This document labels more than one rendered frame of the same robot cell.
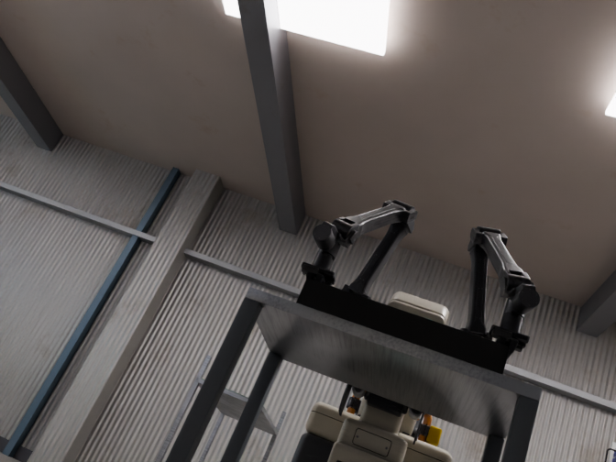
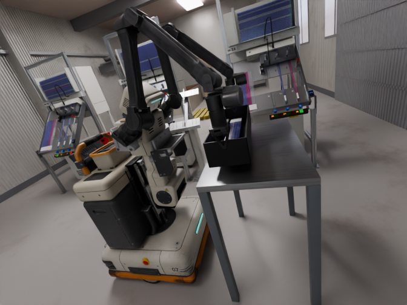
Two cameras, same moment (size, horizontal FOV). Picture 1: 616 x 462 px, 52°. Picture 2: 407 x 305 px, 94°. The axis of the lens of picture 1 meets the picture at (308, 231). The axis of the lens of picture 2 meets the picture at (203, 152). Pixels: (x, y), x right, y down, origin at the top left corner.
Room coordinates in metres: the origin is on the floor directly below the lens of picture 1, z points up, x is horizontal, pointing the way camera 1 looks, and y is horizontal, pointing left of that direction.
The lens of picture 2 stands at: (1.80, 0.60, 1.21)
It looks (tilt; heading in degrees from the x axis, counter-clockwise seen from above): 23 degrees down; 273
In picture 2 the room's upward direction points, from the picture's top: 15 degrees counter-clockwise
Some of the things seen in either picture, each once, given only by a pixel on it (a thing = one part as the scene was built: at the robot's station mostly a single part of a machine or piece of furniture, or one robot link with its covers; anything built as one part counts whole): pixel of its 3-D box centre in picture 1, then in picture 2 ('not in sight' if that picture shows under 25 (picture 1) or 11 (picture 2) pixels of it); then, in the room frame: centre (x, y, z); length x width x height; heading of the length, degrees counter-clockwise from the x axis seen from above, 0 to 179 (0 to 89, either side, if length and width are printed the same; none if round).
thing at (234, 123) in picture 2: not in sight; (234, 134); (1.66, -0.35, 0.87); 0.51 x 0.07 x 0.03; 74
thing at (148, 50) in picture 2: not in sight; (144, 59); (2.34, -2.08, 1.52); 0.51 x 0.13 x 0.27; 165
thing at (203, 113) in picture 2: not in sight; (205, 113); (1.71, -5.10, 0.06); 1.25 x 0.85 x 0.11; 76
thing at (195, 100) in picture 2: not in sight; (187, 98); (2.24, -7.27, 0.38); 2.25 x 0.75 x 0.77; 76
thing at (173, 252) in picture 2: not in sight; (163, 232); (2.32, -0.55, 0.16); 0.67 x 0.64 x 0.25; 164
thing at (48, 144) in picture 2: not in sight; (83, 141); (3.80, -2.42, 0.66); 1.01 x 0.73 x 1.31; 75
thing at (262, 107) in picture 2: not in sight; (269, 105); (1.00, -1.66, 0.65); 1.01 x 0.73 x 1.29; 75
